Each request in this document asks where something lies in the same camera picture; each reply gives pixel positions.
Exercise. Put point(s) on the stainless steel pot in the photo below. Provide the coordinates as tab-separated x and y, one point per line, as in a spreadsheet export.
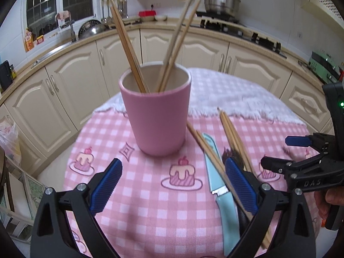
221	1

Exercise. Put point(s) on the green appliance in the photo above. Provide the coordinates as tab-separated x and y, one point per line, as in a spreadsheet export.
323	64

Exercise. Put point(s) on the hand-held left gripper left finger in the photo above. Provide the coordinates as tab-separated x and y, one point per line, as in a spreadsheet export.
106	186

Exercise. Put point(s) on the pale checkered cloth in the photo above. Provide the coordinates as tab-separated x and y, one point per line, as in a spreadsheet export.
228	91

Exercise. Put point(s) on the black gas stove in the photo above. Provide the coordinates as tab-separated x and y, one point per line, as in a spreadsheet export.
242	31

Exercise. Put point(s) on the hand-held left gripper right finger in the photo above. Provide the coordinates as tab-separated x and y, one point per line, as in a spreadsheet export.
242	186

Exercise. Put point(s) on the pink cup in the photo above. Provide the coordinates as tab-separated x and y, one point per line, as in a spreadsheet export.
158	123

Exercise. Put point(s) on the barred window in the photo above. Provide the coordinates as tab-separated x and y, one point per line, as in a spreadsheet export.
61	0

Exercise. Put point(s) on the pink checkered tablecloth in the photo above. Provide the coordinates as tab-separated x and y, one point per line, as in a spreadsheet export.
150	220

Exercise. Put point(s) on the beige countertop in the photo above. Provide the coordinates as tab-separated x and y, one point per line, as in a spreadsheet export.
166	24

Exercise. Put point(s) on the hanging utensil rack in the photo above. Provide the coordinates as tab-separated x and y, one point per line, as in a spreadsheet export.
115	2

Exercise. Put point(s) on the steel sink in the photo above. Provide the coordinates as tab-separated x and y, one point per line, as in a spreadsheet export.
51	55

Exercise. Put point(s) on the orange packet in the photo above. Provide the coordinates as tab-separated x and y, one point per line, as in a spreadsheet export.
29	40

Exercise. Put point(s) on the person's right hand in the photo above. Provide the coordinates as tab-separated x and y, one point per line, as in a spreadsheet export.
336	196

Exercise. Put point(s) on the yellow box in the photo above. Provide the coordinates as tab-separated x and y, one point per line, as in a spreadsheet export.
40	39

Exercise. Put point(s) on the steel wok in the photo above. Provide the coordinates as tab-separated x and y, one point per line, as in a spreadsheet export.
92	29

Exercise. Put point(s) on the red container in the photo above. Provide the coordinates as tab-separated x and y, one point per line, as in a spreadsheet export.
147	13

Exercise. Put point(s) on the black countertop appliance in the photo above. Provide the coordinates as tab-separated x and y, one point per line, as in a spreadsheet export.
6	75

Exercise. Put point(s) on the plastic bag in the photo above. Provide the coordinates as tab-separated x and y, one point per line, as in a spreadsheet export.
9	142

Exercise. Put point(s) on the white bowl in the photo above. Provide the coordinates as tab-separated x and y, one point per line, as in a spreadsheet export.
160	18

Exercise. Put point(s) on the white rack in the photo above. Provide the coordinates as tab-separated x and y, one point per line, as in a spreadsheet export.
18	207

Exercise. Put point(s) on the cream base cabinets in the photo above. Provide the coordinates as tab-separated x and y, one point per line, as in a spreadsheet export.
80	86

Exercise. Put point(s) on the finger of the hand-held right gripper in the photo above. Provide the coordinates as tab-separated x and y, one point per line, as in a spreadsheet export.
295	141
274	164

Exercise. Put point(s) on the light blue knife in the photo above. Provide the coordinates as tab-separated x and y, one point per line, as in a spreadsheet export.
225	220

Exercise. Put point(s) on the wooden chopstick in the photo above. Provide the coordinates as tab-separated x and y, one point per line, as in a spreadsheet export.
204	141
212	158
123	43
228	134
237	142
182	40
131	53

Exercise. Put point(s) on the kitchen faucet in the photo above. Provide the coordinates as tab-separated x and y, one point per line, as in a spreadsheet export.
72	32

